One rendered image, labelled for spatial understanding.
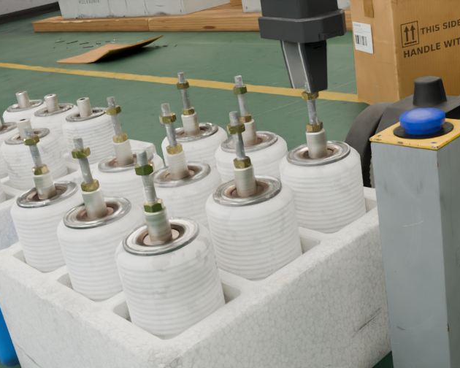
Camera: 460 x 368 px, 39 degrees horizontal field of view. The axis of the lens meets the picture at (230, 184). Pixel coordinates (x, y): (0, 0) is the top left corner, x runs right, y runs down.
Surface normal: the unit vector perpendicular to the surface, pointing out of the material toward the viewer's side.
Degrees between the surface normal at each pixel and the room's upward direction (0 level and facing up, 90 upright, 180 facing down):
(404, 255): 90
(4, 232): 90
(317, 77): 90
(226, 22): 90
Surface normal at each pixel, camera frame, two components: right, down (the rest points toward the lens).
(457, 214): 0.67, 0.16
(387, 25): -0.95, 0.25
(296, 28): -0.87, 0.31
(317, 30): -0.29, 0.40
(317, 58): 0.46, 0.25
